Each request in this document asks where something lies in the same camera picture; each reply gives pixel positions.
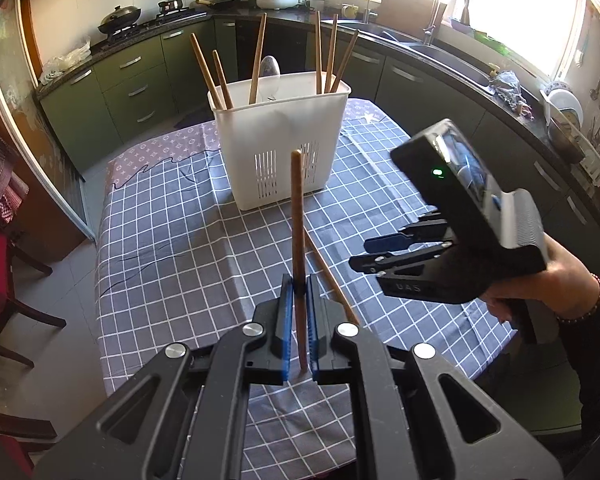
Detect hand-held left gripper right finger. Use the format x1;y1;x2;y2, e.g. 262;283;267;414
305;275;563;480

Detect green kitchen cabinets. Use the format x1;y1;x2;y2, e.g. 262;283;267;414
37;12;600;321

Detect kitchen window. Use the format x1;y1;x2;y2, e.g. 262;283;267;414
335;0;586;61

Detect white plastic utensil holder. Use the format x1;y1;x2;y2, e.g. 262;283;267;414
207;72;352;212

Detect small steel faucet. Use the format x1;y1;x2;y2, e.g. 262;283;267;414
347;0;374;23

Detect white plastic bag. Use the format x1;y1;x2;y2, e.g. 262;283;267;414
40;37;92;83

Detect white dish rack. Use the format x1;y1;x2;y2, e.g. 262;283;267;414
539;87;600;187

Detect purple patterned tablecloth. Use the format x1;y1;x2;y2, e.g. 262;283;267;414
104;97;411;191

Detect steel bowl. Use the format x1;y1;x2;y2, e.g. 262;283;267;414
547;120;587;164

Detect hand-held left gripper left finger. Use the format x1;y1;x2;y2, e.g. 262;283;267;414
32;272;296;480

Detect black wok with lid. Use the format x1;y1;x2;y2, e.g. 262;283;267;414
97;4;143;36

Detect blue checked tablecloth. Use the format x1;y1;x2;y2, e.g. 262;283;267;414
94;125;518;480

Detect gas stove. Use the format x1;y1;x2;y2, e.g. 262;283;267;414
100;7;211;42

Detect patterned dishcloth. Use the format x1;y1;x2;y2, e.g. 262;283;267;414
490;70;536;121

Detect brown cutting board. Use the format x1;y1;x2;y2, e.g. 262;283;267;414
378;0;448;28

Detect tall steel faucet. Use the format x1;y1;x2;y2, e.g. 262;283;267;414
422;0;471;46

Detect glass sliding door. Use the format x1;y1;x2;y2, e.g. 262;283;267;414
0;5;96;241

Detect beaded bracelet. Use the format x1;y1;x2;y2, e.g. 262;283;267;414
555;272;600;324

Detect person's right hand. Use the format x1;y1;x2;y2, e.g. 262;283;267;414
484;236;595;330

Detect white plate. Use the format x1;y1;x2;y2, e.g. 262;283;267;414
547;89;584;126

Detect black kitchen countertop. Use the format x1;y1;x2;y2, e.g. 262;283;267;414
34;2;600;201

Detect wooden chair with red cushion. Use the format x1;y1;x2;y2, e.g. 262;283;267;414
0;210;67;368
0;355;58;463

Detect translucent plastic spoon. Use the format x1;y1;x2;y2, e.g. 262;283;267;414
259;55;282;101

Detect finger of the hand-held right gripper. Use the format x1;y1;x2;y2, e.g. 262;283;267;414
363;211;457;257
348;245;462;277

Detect wooden chopstick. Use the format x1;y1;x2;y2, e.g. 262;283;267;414
248;12;268;106
212;49;234;110
290;149;311;375
189;32;226;111
302;227;362;328
315;10;324;96
324;13;339;95
330;30;361;93

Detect steel kitchen sink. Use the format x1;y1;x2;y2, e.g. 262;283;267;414
380;25;491;86

